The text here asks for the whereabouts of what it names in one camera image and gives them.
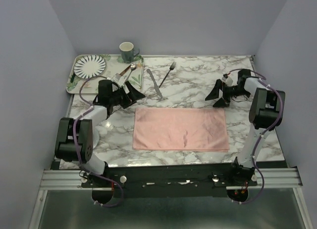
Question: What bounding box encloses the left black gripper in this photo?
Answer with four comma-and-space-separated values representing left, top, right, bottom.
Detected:
109, 81, 145, 109

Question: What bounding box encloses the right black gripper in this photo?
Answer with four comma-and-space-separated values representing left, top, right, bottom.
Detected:
205, 79, 251, 108

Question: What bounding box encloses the pink cloth napkin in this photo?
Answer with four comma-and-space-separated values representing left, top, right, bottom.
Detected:
132, 108, 230, 152

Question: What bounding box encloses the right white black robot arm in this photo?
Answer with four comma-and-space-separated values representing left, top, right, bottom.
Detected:
205, 68, 285, 168

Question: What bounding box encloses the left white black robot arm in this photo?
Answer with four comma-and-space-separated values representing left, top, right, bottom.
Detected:
54, 79, 145, 187

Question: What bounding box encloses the copper knife on tray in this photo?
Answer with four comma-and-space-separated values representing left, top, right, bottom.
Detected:
119, 65, 131, 76

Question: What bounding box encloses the leaf pattern serving tray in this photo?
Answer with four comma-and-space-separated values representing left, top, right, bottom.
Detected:
66, 54, 144, 94

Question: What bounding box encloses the silver spoon on tray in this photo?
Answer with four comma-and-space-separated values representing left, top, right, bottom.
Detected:
126, 63, 137, 81

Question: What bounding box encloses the silver table knife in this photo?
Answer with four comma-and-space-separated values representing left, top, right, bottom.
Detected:
146, 69, 163, 98

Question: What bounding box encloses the white saucer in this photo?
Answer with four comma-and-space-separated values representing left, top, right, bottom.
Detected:
93, 127, 100, 149

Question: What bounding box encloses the green ceramic mug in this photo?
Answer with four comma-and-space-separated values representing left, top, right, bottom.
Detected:
119, 42, 140, 63

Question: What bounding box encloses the striped white plate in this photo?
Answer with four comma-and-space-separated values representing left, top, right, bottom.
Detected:
73, 55, 106, 79

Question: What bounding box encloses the black silver fork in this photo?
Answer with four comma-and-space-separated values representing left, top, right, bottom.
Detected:
159, 61, 176, 87

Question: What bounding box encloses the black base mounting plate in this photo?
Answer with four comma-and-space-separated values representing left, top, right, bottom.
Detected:
82, 163, 257, 198

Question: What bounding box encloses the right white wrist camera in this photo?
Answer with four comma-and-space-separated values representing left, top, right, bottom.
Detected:
222, 74, 233, 87

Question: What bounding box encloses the aluminium rail frame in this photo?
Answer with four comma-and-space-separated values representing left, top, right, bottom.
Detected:
29, 161, 302, 229

